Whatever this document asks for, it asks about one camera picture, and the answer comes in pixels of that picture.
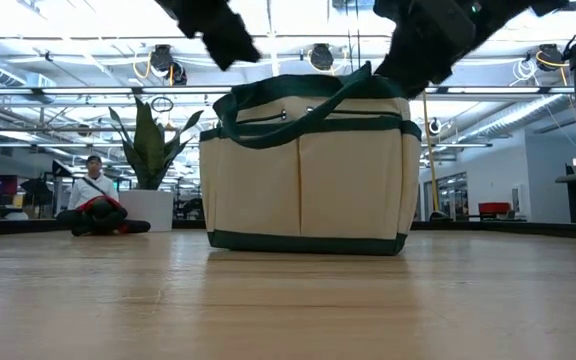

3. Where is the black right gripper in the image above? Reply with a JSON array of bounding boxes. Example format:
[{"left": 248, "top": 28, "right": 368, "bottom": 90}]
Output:
[{"left": 373, "top": 0, "right": 569, "bottom": 100}]

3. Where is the beige green gardening bag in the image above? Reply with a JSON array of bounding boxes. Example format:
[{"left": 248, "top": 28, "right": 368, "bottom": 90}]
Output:
[{"left": 198, "top": 62, "right": 423, "bottom": 257}]

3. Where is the red black gardening glove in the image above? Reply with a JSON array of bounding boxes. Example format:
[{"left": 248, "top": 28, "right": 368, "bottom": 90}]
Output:
[{"left": 56, "top": 195, "right": 152, "bottom": 237}]

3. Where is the snake plant in white pot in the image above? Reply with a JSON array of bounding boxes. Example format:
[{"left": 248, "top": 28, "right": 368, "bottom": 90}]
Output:
[{"left": 108, "top": 95, "right": 204, "bottom": 233}]

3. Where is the red topped stand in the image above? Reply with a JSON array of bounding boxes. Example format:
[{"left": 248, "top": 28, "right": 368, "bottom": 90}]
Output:
[{"left": 477, "top": 201, "right": 513, "bottom": 220}]

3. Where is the person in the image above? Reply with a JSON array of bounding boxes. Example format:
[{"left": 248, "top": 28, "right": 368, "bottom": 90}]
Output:
[{"left": 66, "top": 154, "right": 120, "bottom": 211}]

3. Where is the black hanging cable loop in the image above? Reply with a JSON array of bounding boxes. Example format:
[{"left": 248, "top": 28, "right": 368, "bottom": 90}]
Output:
[{"left": 150, "top": 95, "right": 175, "bottom": 114}]

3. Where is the yellow hanging cord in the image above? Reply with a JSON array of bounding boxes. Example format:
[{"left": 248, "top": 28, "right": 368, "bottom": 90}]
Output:
[{"left": 420, "top": 92, "right": 450, "bottom": 222}]

